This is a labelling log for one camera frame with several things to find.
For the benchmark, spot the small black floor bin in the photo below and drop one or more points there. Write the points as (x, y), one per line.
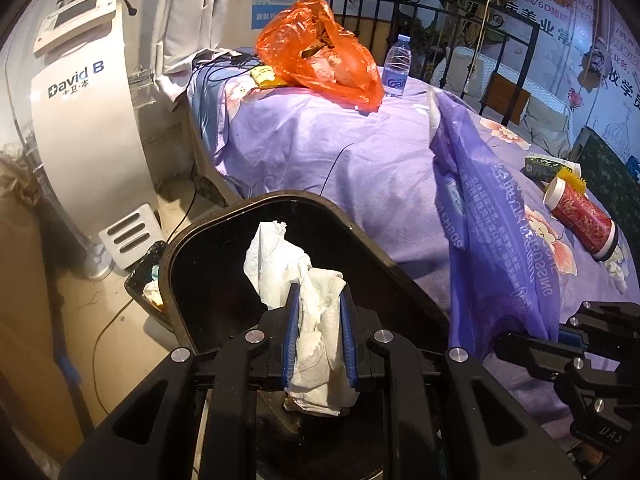
(145, 280)

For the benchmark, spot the purple plastic packaging bag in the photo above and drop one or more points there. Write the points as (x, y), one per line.
(490, 220)

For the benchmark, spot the white hanging cloth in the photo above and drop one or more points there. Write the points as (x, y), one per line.
(200, 10)

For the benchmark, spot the white standing machine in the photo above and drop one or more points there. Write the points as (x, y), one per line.
(85, 125)

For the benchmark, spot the green drink carton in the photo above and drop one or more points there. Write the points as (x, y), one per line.
(542, 165)

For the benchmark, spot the black iron bed frame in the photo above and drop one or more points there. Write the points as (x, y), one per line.
(525, 65)

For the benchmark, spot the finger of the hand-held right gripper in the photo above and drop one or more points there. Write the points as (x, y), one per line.
(607, 320)
(535, 352)

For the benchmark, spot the brown wooden panel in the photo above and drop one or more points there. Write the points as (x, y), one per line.
(505, 92)

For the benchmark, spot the black trash bin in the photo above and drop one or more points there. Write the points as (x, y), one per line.
(210, 270)

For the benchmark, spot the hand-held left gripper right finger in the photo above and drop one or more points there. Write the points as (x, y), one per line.
(350, 345)

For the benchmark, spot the red paper cup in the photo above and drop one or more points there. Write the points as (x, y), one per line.
(582, 220)

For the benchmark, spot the white paper tissue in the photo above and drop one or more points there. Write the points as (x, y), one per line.
(320, 320)

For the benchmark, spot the printed wall banner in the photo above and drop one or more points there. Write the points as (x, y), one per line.
(575, 20)

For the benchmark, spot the white cushion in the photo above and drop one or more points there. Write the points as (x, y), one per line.
(545, 117)

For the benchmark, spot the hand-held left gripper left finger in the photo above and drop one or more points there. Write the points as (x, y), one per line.
(291, 340)

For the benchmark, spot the orange plastic bag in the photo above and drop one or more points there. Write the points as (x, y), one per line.
(320, 60)

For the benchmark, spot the yellow brush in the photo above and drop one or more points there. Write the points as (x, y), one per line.
(570, 179)

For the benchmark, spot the dark green patterned box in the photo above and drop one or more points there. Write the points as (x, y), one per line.
(607, 170)

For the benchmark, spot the small yellow packet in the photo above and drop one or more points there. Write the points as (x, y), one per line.
(265, 76)

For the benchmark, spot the clear water bottle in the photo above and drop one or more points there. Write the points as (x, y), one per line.
(397, 67)

